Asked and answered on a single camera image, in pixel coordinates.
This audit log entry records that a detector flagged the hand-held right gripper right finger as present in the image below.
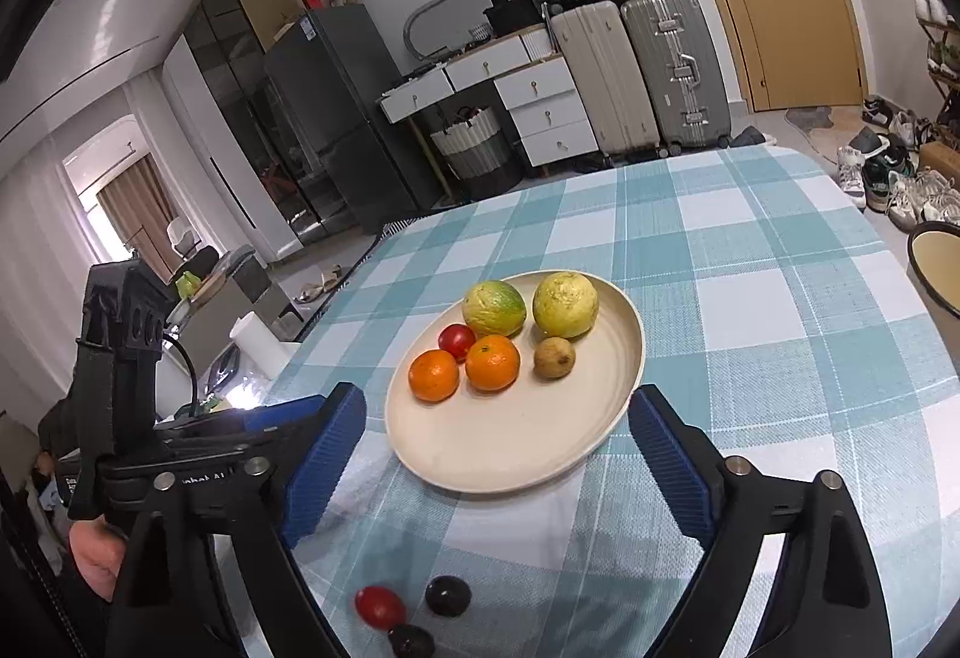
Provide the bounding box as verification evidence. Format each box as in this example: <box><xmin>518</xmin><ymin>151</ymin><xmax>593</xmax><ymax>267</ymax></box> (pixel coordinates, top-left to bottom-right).
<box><xmin>628</xmin><ymin>384</ymin><xmax>893</xmax><ymax>658</ymax></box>

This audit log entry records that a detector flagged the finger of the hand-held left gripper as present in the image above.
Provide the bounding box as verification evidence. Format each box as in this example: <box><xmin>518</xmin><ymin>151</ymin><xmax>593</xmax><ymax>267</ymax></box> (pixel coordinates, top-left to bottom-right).
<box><xmin>156</xmin><ymin>431</ymin><xmax>284</xmax><ymax>461</ymax></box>
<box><xmin>161</xmin><ymin>395</ymin><xmax>331</xmax><ymax>438</ymax></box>

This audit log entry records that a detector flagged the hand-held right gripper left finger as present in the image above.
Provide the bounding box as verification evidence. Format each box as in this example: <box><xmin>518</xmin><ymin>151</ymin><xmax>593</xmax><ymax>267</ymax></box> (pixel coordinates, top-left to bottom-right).
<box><xmin>105</xmin><ymin>382</ymin><xmax>368</xmax><ymax>658</ymax></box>

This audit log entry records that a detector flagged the orange mandarin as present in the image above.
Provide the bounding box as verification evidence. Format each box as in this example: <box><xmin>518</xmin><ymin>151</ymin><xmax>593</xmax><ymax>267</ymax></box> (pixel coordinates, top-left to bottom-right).
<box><xmin>465</xmin><ymin>334</ymin><xmax>521</xmax><ymax>393</ymax></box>
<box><xmin>409</xmin><ymin>349</ymin><xmax>461</xmax><ymax>402</ymax></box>

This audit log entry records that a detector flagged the brown wrinkled fruit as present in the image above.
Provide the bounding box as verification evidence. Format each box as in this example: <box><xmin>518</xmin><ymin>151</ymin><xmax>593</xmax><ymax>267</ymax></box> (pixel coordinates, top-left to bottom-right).
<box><xmin>533</xmin><ymin>337</ymin><xmax>577</xmax><ymax>378</ymax></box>

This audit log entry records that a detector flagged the cream round plate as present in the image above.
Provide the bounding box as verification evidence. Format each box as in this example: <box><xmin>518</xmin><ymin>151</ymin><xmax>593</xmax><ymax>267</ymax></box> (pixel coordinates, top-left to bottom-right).
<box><xmin>385</xmin><ymin>269</ymin><xmax>646</xmax><ymax>495</ymax></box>

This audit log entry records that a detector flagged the red tomato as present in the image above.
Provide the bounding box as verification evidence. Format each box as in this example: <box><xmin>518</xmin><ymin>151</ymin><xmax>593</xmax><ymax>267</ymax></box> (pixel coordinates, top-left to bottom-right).
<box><xmin>437</xmin><ymin>323</ymin><xmax>477</xmax><ymax>360</ymax></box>
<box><xmin>354</xmin><ymin>585</ymin><xmax>407</xmax><ymax>630</ymax></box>

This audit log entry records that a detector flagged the yellow-green guava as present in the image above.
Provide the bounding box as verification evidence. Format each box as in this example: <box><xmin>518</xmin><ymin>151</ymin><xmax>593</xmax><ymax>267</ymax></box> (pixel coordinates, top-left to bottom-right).
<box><xmin>532</xmin><ymin>271</ymin><xmax>599</xmax><ymax>339</ymax></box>

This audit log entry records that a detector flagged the green-orange citrus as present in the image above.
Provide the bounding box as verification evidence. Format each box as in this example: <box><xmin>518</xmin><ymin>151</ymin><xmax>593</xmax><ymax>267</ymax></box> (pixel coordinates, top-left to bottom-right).
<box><xmin>461</xmin><ymin>280</ymin><xmax>527</xmax><ymax>338</ymax></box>

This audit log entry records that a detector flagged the person's left hand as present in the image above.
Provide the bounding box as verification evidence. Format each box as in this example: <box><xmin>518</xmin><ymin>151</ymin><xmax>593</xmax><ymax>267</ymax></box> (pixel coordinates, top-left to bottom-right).
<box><xmin>67</xmin><ymin>519</ymin><xmax>128</xmax><ymax>603</ymax></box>

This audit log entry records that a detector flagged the white paper towel roll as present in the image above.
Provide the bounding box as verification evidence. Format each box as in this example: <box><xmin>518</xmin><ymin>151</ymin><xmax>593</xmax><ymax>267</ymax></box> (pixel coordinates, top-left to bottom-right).
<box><xmin>229</xmin><ymin>311</ymin><xmax>290</xmax><ymax>374</ymax></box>

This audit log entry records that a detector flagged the pair of slippers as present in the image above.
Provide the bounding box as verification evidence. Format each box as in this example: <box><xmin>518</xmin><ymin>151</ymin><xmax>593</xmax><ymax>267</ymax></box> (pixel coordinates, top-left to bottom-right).
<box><xmin>292</xmin><ymin>264</ymin><xmax>346</xmax><ymax>305</ymax></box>

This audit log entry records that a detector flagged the teal checkered tablecloth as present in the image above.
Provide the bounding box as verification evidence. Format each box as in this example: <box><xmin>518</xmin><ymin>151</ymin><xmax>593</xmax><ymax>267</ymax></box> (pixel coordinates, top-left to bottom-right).
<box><xmin>202</xmin><ymin>143</ymin><xmax>960</xmax><ymax>658</ymax></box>

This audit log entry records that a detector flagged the dark plum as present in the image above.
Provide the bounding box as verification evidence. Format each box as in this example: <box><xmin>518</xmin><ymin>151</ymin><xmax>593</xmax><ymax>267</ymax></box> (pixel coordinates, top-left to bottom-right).
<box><xmin>424</xmin><ymin>575</ymin><xmax>473</xmax><ymax>618</ymax></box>
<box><xmin>387</xmin><ymin>624</ymin><xmax>436</xmax><ymax>658</ymax></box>

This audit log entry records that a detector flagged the white chair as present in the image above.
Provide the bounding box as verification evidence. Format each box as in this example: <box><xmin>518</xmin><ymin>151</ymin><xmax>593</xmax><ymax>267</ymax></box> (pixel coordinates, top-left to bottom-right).
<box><xmin>166</xmin><ymin>217</ymin><xmax>203</xmax><ymax>254</ymax></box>

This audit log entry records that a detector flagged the brown curtain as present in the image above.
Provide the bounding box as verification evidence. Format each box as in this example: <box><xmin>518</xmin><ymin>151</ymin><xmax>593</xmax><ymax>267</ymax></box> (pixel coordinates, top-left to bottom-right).
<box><xmin>96</xmin><ymin>154</ymin><xmax>177</xmax><ymax>276</ymax></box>

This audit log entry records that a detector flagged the grey refrigerator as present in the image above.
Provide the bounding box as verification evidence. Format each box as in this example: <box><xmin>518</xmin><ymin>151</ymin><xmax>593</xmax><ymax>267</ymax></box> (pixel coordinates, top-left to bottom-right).
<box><xmin>262</xmin><ymin>4</ymin><xmax>443</xmax><ymax>235</ymax></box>

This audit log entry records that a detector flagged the dark glass wardrobe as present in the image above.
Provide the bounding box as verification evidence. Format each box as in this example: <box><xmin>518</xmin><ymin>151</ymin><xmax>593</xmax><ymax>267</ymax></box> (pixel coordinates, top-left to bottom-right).
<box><xmin>184</xmin><ymin>0</ymin><xmax>353</xmax><ymax>246</ymax></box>

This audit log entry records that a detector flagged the woven laundry basket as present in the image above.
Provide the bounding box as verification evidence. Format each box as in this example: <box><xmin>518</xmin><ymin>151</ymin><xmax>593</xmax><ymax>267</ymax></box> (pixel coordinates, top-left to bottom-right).
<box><xmin>430</xmin><ymin>106</ymin><xmax>524</xmax><ymax>194</ymax></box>

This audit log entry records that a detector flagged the cream bucket black rim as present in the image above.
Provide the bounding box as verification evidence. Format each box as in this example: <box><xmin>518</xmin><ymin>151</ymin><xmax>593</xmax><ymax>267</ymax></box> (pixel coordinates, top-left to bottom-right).
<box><xmin>906</xmin><ymin>221</ymin><xmax>960</xmax><ymax>318</ymax></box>

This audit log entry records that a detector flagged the group of sneakers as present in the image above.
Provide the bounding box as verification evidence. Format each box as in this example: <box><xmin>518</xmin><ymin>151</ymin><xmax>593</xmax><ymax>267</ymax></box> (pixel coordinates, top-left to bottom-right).
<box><xmin>836</xmin><ymin>95</ymin><xmax>960</xmax><ymax>231</ymax></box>

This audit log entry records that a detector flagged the white desk with drawers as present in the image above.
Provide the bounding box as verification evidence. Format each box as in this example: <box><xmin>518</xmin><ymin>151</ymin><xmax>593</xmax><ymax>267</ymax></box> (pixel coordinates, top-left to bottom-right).
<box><xmin>379</xmin><ymin>28</ymin><xmax>601</xmax><ymax>201</ymax></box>

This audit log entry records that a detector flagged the grey door mat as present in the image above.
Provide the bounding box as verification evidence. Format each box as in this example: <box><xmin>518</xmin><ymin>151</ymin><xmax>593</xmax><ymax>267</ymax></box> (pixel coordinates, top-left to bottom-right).
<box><xmin>785</xmin><ymin>104</ymin><xmax>835</xmax><ymax>131</ymax></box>

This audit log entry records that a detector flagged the beige suitcase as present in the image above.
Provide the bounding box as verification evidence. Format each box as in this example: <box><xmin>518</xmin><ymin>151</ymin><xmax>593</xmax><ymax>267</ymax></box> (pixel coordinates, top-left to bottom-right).
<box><xmin>547</xmin><ymin>0</ymin><xmax>662</xmax><ymax>160</ymax></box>

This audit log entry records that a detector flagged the grey suitcase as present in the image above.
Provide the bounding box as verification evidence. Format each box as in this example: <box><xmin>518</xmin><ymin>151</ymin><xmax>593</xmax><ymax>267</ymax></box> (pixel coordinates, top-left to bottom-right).
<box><xmin>621</xmin><ymin>0</ymin><xmax>732</xmax><ymax>150</ymax></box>

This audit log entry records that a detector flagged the cardboard box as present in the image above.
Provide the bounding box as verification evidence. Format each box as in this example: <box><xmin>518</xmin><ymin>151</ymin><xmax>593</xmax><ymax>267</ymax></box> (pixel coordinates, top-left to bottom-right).
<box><xmin>919</xmin><ymin>140</ymin><xmax>960</xmax><ymax>180</ymax></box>

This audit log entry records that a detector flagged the black storage crate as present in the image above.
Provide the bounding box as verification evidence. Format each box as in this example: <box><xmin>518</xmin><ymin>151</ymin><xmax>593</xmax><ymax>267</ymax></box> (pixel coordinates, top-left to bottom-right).
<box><xmin>484</xmin><ymin>1</ymin><xmax>545</xmax><ymax>36</ymax></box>

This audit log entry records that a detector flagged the wooden shoe rack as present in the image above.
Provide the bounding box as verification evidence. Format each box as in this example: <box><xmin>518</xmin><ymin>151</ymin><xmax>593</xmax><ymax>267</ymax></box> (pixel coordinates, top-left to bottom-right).
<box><xmin>889</xmin><ymin>0</ymin><xmax>960</xmax><ymax>149</ymax></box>

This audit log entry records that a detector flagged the grey oval frame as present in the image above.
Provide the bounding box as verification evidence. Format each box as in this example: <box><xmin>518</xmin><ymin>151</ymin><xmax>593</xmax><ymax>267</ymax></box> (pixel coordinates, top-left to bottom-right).
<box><xmin>403</xmin><ymin>0</ymin><xmax>492</xmax><ymax>59</ymax></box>

